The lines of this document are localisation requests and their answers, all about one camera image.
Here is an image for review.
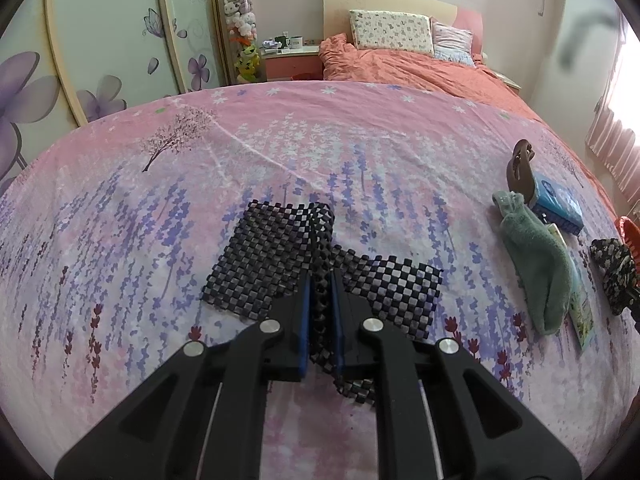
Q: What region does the orange-red duvet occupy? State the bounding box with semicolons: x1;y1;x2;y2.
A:
319;34;543;123

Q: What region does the red plastic laundry basket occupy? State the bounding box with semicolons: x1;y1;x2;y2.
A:
617;215;640;264

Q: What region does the black floral scrunchie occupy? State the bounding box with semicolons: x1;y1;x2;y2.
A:
590;237;640;316

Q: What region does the floral white pillow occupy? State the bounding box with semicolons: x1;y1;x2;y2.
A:
348;9;435;57

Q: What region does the black checkered mesh mat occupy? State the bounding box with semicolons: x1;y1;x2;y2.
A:
200;201;446;403

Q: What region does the striped pink pillow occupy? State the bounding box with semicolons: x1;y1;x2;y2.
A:
431;19;476;67

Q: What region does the pink curtain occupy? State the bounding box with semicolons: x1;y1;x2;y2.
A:
585;10;640;201

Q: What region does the green sock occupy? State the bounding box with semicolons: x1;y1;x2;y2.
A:
492;190;573;336

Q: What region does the blue tissue packet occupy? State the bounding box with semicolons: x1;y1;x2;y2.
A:
529;174;585;236

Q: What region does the green printed packet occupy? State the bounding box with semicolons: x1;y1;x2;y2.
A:
547;222;596;352

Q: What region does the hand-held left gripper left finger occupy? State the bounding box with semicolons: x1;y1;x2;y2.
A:
54;272;313;480

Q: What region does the pink headboard panel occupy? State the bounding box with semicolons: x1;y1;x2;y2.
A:
452;7;485;56

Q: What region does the beige headboard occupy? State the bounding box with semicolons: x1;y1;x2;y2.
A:
322;0;459;52

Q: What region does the pink bedside table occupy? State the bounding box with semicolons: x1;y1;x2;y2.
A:
492;67;524;92
262;45;323;82

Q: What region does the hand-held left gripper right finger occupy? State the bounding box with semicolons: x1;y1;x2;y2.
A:
330;272;583;480

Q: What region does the wardrobe with purple flower doors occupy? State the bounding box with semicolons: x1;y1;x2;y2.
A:
0;0;226;196

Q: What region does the clear tube of plush toys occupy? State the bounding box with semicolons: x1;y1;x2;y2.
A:
220;0;266;85

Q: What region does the brown hair claw clip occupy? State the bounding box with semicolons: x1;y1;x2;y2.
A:
506;139;538;206

